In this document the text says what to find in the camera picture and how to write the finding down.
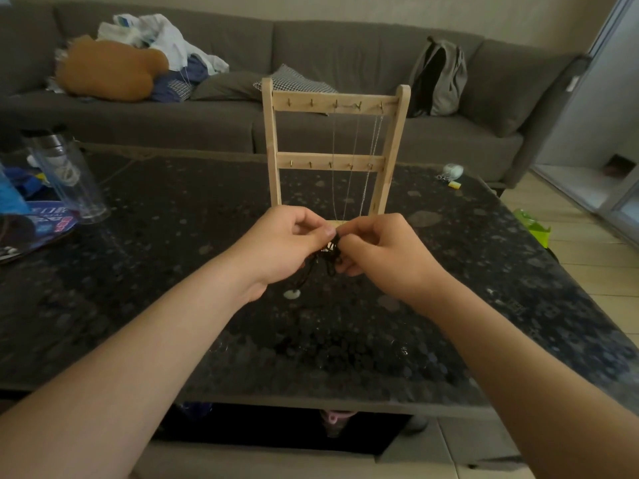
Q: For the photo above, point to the wooden jewelry stand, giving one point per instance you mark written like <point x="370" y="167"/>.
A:
<point x="319" y="103"/>

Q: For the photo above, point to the checkered pillow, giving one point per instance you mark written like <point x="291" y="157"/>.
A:
<point x="297" y="82"/>

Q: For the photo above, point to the grey flat cushion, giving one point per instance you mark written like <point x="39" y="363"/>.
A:
<point x="224" y="86"/>

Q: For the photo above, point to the clear plastic tumbler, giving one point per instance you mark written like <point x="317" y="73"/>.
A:
<point x="70" y="177"/>

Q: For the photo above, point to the sliding glass door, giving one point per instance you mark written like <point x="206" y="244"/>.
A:
<point x="614" y="94"/>

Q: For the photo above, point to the person's right forearm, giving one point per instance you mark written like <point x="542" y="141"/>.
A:
<point x="539" y="384"/>

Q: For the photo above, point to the blue printed packet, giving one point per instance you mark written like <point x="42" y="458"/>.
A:
<point x="50" y="221"/>

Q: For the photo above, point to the person's right hand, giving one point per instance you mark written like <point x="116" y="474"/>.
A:
<point x="394" y="259"/>

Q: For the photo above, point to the person's left hand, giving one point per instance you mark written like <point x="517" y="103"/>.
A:
<point x="274" y="249"/>

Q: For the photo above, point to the brown plush toy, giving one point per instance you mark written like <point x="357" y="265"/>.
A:
<point x="107" y="69"/>

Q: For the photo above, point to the blue crumpled garment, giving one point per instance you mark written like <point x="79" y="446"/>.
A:
<point x="193" y="72"/>

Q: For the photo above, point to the dark shoe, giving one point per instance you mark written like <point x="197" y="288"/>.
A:
<point x="619" y="166"/>

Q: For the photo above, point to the small black object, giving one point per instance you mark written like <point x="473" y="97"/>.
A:
<point x="553" y="254"/>

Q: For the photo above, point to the grey backpack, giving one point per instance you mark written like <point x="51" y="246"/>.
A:
<point x="447" y="82"/>

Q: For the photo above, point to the green bag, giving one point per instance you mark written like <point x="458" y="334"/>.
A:
<point x="533" y="228"/>

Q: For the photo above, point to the white crumpled garment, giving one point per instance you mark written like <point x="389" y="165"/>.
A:
<point x="170" y="39"/>

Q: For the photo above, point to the person's left forearm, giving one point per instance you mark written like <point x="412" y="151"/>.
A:
<point x="115" y="379"/>

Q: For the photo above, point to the pink item under table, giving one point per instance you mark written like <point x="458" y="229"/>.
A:
<point x="337" y="419"/>

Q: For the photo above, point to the blue plastic bottle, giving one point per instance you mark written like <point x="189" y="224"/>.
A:
<point x="11" y="194"/>

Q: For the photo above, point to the blue cloth item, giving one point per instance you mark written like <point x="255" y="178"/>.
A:
<point x="194" y="409"/>

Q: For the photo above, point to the grey fabric sofa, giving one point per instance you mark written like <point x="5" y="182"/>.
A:
<point x="344" y="49"/>

